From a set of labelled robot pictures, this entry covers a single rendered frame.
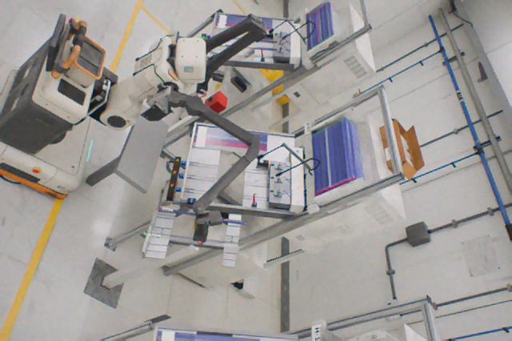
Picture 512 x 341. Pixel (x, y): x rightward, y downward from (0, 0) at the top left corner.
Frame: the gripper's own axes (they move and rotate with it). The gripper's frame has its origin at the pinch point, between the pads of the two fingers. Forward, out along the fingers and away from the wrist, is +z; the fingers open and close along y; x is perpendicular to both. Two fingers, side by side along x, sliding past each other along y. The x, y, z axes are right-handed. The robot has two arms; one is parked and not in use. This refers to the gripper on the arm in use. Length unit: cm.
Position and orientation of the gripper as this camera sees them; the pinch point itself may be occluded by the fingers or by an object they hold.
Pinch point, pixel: (201, 242)
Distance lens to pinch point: 240.9
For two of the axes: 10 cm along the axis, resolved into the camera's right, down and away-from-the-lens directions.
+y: 1.0, -7.2, 6.9
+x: -9.9, -1.4, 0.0
